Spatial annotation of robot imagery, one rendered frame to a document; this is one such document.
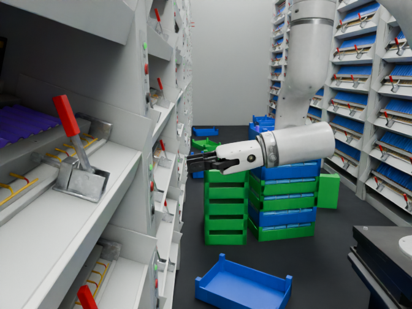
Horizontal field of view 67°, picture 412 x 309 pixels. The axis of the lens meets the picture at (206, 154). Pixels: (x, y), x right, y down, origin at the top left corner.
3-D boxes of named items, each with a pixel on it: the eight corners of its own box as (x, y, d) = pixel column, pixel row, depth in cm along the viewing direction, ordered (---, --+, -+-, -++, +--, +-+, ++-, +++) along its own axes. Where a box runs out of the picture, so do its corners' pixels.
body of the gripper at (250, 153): (271, 171, 69) (221, 181, 69) (262, 159, 79) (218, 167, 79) (267, 139, 67) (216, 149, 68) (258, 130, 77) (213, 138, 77)
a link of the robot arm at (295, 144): (267, 129, 77) (275, 133, 68) (319, 119, 77) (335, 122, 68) (271, 161, 79) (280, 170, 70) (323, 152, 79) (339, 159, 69)
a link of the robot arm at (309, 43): (278, 32, 79) (268, 150, 85) (297, 16, 64) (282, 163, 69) (313, 34, 79) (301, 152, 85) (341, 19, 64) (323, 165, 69)
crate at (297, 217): (296, 205, 176) (297, 192, 174) (315, 221, 157) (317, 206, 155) (245, 209, 171) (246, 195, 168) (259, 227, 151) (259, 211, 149)
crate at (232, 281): (291, 294, 117) (292, 276, 115) (273, 331, 101) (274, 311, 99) (221, 269, 132) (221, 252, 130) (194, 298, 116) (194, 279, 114)
